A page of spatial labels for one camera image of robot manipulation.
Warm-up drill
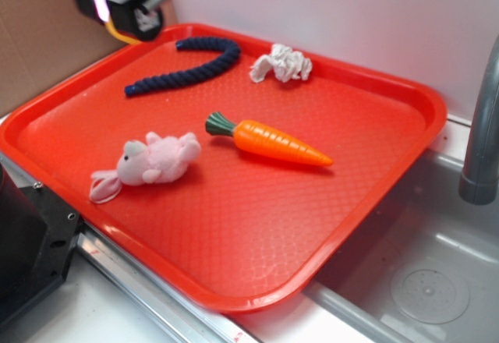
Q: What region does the orange plastic carrot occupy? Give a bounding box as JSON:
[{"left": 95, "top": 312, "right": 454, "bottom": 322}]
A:
[{"left": 205, "top": 111, "right": 334, "bottom": 167}]

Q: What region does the crumpled white paper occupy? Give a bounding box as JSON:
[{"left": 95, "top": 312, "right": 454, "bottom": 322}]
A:
[{"left": 249, "top": 44, "right": 313, "bottom": 83}]

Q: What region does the grey faucet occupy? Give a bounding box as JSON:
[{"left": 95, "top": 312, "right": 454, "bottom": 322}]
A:
[{"left": 458, "top": 42, "right": 498, "bottom": 205}]

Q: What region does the pink plush bunny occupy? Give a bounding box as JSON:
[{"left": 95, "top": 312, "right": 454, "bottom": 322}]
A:
[{"left": 89, "top": 132, "right": 201, "bottom": 203}]

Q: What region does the sink drain cover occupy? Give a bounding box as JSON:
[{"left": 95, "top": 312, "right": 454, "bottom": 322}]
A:
[{"left": 391, "top": 260, "right": 470, "bottom": 324}]

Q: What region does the brown cardboard panel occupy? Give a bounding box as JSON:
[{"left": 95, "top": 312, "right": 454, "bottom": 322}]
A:
[{"left": 0, "top": 0, "right": 179, "bottom": 118}]

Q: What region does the red plastic tray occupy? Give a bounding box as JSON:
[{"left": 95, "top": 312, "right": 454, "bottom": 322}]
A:
[{"left": 1, "top": 24, "right": 447, "bottom": 314}]

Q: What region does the navy blue rope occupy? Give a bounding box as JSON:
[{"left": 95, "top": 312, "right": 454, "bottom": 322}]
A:
[{"left": 124, "top": 36, "right": 242, "bottom": 97}]

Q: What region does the grey sink basin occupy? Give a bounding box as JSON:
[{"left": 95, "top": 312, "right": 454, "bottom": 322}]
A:
[{"left": 305, "top": 151, "right": 498, "bottom": 342}]

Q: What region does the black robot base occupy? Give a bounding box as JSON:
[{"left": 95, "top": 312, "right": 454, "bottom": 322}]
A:
[{"left": 1, "top": 168, "right": 82, "bottom": 330}]

